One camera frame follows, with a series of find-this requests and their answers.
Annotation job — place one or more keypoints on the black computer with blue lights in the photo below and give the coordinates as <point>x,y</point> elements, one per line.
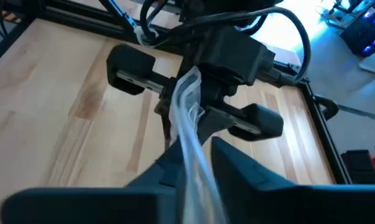
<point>366,31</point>

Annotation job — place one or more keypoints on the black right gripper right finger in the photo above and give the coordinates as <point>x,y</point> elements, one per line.
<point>262,199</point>

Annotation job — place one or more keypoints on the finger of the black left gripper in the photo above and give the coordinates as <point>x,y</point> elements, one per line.
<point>165,118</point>
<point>213,124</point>

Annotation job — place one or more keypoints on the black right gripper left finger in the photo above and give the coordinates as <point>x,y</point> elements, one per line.
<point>168,180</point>

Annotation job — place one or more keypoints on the black frame clamp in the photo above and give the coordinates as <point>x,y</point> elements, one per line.
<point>327,107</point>

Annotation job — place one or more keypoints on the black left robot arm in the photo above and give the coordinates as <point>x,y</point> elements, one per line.
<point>224,9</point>

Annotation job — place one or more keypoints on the clear plastic bag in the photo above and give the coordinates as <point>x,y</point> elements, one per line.
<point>190,140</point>

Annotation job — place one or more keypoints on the red black battery crate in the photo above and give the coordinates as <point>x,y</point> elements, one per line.
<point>361,166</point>

